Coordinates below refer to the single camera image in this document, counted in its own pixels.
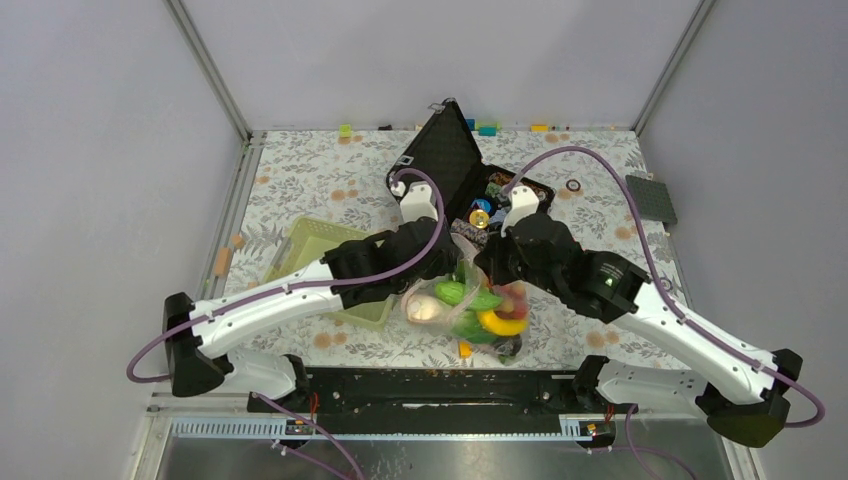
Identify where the red strawberry bunch toy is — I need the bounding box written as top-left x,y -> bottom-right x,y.
494,282 -> 529,319

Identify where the white green leek toy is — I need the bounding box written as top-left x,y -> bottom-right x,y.
405,294 -> 451,325

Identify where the clear zip top bag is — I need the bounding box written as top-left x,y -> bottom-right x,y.
400,233 -> 531,365

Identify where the yellow toy banana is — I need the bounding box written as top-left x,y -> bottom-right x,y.
476,310 -> 529,337

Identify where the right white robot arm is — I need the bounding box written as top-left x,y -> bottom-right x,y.
474,213 -> 803,448

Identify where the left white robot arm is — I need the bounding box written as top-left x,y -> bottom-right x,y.
163,218 -> 461,411

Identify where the green plastic basket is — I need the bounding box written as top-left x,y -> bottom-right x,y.
262,216 -> 395,332

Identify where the yellow big blind button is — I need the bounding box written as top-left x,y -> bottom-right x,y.
468,209 -> 490,230

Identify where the black poker chip case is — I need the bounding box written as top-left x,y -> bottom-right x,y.
386,99 -> 515,247

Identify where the yellow small block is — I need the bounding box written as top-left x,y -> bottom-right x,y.
458,341 -> 473,359

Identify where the dark grey lego baseplate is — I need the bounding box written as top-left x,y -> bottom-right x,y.
625,175 -> 678,225

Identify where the wooden block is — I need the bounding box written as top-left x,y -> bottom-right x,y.
212,247 -> 233,278

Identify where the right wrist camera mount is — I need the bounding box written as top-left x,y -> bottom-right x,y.
500,185 -> 539,237

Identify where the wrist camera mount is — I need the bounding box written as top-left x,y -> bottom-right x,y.
389,181 -> 438,223
500,185 -> 539,237

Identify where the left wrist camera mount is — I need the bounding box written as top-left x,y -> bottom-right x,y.
389,181 -> 438,223

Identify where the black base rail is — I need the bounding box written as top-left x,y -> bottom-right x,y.
247,367 -> 628,435

